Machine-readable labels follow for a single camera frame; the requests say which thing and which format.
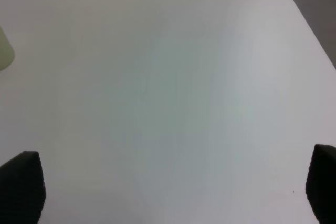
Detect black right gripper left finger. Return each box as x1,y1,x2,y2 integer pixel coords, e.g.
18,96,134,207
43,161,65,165
1,151,46,223

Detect pale green plastic cup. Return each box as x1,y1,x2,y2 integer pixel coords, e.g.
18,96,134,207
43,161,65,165
0,28,15,71

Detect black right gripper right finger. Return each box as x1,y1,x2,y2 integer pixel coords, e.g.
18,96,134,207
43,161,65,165
306,144,335,223

